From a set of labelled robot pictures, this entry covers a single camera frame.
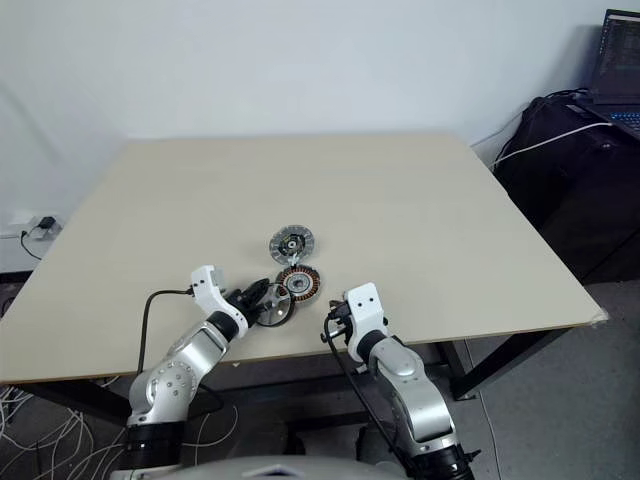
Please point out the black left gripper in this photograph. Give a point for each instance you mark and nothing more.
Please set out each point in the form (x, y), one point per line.
(244, 300)

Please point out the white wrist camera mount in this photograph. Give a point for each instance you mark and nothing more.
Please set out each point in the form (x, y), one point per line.
(365, 310)
(212, 295)

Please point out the black spoked rotor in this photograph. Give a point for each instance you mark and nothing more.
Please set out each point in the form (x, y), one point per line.
(274, 306)

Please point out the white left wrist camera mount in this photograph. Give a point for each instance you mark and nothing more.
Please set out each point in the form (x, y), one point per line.
(212, 295)

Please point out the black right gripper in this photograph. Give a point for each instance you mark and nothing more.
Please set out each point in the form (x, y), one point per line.
(340, 320)

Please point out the white wall power strip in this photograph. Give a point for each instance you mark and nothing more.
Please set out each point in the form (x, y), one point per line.
(15, 220)

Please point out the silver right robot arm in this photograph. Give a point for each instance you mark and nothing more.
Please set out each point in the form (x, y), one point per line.
(410, 385)

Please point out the black laptop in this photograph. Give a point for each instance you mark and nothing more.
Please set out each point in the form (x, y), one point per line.
(617, 55)

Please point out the black table frame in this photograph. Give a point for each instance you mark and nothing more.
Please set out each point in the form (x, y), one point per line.
(460, 370)

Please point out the black power adapter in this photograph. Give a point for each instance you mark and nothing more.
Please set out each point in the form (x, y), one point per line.
(46, 223)

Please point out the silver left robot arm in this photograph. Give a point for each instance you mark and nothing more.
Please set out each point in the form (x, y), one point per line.
(180, 370)

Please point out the silver round motor lid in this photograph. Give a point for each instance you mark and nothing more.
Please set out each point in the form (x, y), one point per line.
(292, 245)

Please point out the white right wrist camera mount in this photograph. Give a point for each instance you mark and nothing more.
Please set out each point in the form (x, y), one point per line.
(365, 310)

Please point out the large black bag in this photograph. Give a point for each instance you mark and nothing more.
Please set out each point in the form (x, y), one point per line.
(565, 200)

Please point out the motor housing with copper windings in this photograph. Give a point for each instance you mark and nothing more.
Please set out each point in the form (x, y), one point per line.
(300, 285)

